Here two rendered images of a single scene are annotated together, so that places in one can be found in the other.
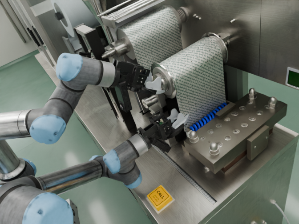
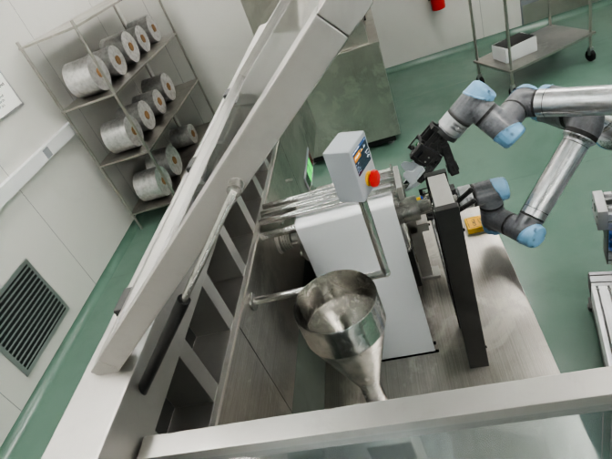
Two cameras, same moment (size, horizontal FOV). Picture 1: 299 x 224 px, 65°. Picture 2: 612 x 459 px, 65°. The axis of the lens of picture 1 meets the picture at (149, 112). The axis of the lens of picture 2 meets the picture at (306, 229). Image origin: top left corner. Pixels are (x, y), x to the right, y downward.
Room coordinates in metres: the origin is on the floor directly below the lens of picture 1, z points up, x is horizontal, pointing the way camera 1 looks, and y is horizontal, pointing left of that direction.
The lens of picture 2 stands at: (1.90, 0.44, 2.05)
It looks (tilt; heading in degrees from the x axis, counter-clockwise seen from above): 33 degrees down; 218
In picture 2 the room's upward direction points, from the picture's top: 23 degrees counter-clockwise
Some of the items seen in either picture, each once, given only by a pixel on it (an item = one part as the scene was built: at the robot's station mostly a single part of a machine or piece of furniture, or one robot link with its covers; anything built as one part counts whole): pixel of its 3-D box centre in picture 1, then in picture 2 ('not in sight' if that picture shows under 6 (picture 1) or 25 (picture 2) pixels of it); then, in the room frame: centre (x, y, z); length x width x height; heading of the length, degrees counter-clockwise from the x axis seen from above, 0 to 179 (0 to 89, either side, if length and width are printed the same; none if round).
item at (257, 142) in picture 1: (258, 143); not in sight; (0.55, -0.35, 0.96); 0.10 x 0.03 x 0.11; 112
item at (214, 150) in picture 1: (213, 147); not in sight; (0.53, -0.17, 1.05); 0.04 x 0.04 x 0.04
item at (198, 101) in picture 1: (203, 99); not in sight; (0.73, -0.22, 1.11); 0.23 x 0.01 x 0.18; 112
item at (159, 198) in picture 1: (159, 197); (476, 224); (0.51, 0.07, 0.91); 0.07 x 0.07 x 0.02; 22
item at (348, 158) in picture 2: not in sight; (355, 167); (1.27, 0.09, 1.66); 0.07 x 0.07 x 0.10; 88
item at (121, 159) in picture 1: (120, 157); (489, 192); (0.58, 0.15, 1.11); 0.11 x 0.08 x 0.09; 112
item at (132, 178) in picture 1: (126, 172); (496, 218); (0.59, 0.16, 1.01); 0.11 x 0.08 x 0.11; 53
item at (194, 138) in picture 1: (193, 135); not in sight; (0.62, -0.13, 1.05); 0.04 x 0.04 x 0.04
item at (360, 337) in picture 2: not in sight; (339, 311); (1.45, 0.08, 1.50); 0.14 x 0.14 x 0.06
